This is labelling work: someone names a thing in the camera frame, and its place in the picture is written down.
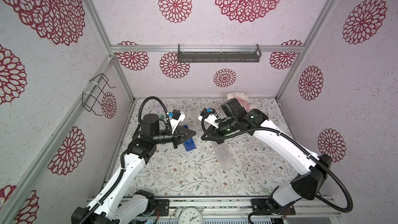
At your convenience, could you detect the white teddy bear pink shirt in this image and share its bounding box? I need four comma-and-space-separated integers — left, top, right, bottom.
227, 92, 251, 112

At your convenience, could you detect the white analog clock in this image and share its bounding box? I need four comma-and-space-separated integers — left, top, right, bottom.
178, 207, 204, 224

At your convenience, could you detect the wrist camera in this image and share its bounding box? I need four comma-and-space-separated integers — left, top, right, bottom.
198, 108, 221, 129
167, 110, 186, 134

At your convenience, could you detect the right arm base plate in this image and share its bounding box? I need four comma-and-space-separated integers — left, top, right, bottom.
250, 197, 296, 216

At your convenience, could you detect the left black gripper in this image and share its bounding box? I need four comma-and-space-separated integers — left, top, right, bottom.
152, 126, 195, 149

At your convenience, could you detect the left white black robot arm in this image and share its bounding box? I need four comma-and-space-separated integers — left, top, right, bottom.
71, 96, 196, 224

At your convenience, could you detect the black wall shelf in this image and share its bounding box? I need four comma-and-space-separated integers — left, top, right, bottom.
177, 45, 262, 63

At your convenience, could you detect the black wire wall rack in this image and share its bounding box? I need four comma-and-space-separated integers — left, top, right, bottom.
81, 73, 116, 117

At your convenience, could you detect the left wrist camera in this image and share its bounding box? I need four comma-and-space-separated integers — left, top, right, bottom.
167, 110, 186, 134

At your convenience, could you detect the blue tape dispenser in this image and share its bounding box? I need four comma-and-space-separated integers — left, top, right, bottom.
181, 125, 197, 151

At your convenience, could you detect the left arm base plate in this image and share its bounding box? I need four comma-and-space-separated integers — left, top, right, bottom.
139, 199, 170, 217

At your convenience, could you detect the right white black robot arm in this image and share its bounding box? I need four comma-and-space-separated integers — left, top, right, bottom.
198, 98, 353, 223

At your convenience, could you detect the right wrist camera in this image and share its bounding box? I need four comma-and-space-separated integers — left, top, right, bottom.
198, 108, 221, 129

